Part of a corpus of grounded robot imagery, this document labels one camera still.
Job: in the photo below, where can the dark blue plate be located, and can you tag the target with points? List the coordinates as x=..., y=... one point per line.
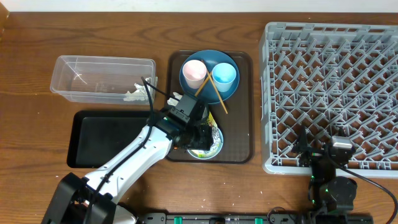
x=211, y=59

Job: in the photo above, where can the black plastic tray bin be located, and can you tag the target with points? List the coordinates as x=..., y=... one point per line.
x=99, y=135

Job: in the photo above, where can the grey dishwasher rack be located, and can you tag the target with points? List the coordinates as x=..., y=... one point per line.
x=327, y=77

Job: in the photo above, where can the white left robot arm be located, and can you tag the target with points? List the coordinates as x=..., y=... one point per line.
x=94, y=198

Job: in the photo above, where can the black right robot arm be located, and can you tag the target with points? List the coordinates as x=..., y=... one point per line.
x=331, y=195

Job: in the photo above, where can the pink cup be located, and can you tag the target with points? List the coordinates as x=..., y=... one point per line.
x=194, y=73

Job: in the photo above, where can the white tissue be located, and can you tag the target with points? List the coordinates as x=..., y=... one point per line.
x=173, y=101

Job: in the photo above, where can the brown serving tray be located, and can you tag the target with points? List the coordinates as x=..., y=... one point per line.
x=236, y=126

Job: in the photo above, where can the wooden chopstick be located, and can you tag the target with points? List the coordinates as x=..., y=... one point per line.
x=203, y=84
x=216, y=90

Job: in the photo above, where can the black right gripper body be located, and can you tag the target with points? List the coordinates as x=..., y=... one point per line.
x=311, y=156

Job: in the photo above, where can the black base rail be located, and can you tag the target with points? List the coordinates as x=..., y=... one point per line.
x=275, y=218

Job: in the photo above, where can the clear plastic bin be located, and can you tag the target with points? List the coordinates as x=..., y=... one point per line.
x=95, y=79

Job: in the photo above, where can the wooden chopstick left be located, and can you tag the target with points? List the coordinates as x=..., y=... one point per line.
x=203, y=84

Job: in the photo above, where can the white paper napkin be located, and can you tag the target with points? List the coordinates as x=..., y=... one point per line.
x=138, y=96

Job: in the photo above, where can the wooden chopstick right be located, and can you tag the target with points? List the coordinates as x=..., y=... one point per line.
x=216, y=90

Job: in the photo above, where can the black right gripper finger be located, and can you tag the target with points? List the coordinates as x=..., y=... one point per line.
x=302, y=137
x=341, y=132

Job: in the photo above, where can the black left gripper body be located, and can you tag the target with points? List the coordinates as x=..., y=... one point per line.
x=199, y=138

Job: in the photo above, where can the light blue cup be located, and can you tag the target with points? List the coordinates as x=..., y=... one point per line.
x=224, y=75

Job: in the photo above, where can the yellow green snack wrapper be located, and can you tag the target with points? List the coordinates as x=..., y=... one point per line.
x=211, y=121

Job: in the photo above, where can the light blue bowl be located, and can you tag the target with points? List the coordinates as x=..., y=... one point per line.
x=214, y=149

